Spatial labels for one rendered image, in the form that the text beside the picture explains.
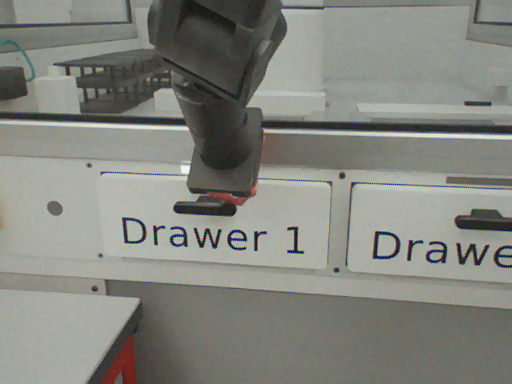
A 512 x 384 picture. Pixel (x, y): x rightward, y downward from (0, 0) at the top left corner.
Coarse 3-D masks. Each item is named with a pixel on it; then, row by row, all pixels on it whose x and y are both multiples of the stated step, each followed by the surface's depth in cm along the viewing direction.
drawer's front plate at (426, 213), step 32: (352, 192) 57; (384, 192) 55; (416, 192) 55; (448, 192) 54; (480, 192) 54; (352, 224) 57; (384, 224) 57; (416, 224) 56; (448, 224) 56; (352, 256) 59; (416, 256) 57; (448, 256) 57
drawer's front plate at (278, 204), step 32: (128, 192) 60; (160, 192) 59; (288, 192) 57; (320, 192) 56; (128, 224) 61; (160, 224) 61; (192, 224) 60; (224, 224) 59; (256, 224) 59; (288, 224) 58; (320, 224) 58; (128, 256) 63; (160, 256) 62; (192, 256) 62; (224, 256) 61; (256, 256) 60; (288, 256) 60; (320, 256) 59
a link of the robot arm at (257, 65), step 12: (156, 0) 34; (156, 12) 34; (276, 24) 43; (276, 36) 43; (264, 48) 33; (276, 48) 44; (156, 60) 38; (168, 60) 38; (252, 60) 33; (264, 60) 35; (180, 72) 38; (252, 72) 34; (264, 72) 38; (204, 84) 38; (252, 84) 35; (228, 96) 37; (240, 96) 36; (252, 96) 38
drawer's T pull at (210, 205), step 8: (200, 200) 57; (208, 200) 57; (216, 200) 57; (176, 208) 56; (184, 208) 55; (192, 208) 55; (200, 208) 55; (208, 208) 55; (216, 208) 55; (224, 208) 55; (232, 208) 55; (224, 216) 55; (232, 216) 55
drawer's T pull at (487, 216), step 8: (464, 216) 52; (472, 216) 52; (480, 216) 52; (488, 216) 52; (496, 216) 52; (456, 224) 52; (464, 224) 52; (472, 224) 52; (480, 224) 51; (488, 224) 51; (496, 224) 51; (504, 224) 51
